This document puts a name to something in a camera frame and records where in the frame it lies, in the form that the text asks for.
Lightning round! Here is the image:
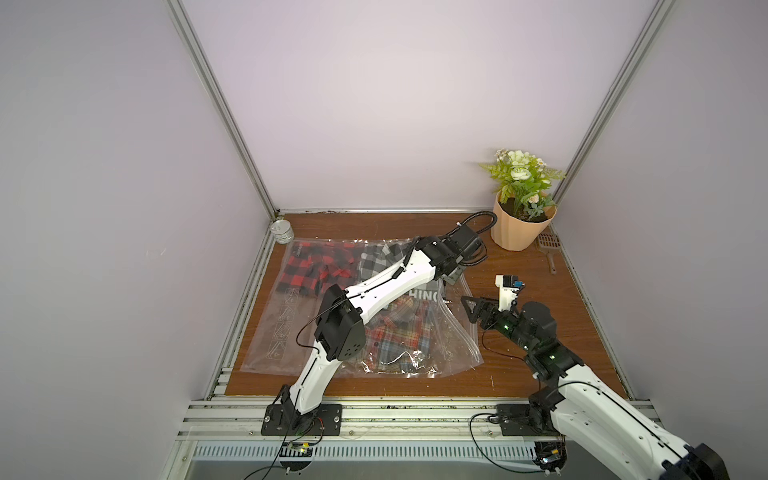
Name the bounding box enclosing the peach flower pot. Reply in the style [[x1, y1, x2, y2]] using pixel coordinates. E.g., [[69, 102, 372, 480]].
[[490, 200, 557, 251]]

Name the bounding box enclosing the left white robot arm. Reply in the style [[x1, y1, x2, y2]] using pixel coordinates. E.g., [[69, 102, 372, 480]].
[[279, 221, 487, 422]]

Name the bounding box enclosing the red black plaid shirt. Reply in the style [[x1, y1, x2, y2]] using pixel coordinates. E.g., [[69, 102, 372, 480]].
[[275, 240, 363, 298]]

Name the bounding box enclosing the right circuit board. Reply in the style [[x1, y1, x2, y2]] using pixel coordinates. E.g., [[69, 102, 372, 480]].
[[533, 442, 567, 475]]

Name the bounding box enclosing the multicolour plaid shirt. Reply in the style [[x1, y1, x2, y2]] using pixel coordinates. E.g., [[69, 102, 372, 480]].
[[358, 295, 433, 375]]

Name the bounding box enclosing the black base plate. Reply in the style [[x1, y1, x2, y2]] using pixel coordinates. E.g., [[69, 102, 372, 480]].
[[260, 404, 343, 437], [496, 403, 560, 437]]

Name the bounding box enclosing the left black base cable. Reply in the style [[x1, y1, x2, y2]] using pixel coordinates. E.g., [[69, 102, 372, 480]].
[[242, 413, 325, 480]]

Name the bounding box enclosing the circuit board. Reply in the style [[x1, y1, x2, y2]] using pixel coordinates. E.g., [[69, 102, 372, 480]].
[[278, 442, 314, 474], [533, 442, 567, 475]]

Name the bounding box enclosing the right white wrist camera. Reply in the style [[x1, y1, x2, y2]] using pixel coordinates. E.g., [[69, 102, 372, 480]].
[[495, 275, 525, 311]]

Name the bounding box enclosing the black base cable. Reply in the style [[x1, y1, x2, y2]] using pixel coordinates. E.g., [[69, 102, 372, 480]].
[[242, 413, 325, 480], [469, 410, 544, 475]]

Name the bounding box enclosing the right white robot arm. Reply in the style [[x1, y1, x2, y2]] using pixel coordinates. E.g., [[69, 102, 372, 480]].
[[461, 296, 729, 479]]

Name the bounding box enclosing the clear plastic vacuum bag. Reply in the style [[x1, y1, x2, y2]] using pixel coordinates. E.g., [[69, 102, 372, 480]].
[[240, 239, 483, 378]]

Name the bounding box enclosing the small metal can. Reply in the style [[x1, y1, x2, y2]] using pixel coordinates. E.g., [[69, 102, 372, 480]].
[[269, 218, 295, 245]]

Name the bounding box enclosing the left circuit board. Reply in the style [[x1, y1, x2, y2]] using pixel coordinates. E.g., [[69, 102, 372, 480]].
[[278, 442, 314, 474]]

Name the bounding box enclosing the black white plaid shirt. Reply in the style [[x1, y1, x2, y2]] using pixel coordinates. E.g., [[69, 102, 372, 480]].
[[357, 240, 443, 302]]

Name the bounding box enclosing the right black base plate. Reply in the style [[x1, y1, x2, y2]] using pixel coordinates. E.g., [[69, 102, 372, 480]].
[[496, 403, 560, 437]]

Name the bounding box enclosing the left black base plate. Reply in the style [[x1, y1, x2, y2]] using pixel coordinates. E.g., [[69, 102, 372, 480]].
[[260, 404, 343, 437]]

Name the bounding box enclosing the green artificial plant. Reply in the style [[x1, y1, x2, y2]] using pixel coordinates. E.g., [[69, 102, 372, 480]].
[[480, 149, 566, 223]]

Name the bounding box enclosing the right black base cable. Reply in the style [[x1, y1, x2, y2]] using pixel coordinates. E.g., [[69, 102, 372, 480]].
[[469, 410, 544, 475]]

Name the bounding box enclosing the aluminium mounting rail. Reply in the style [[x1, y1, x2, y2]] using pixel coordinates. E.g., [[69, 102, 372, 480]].
[[169, 397, 561, 469]]

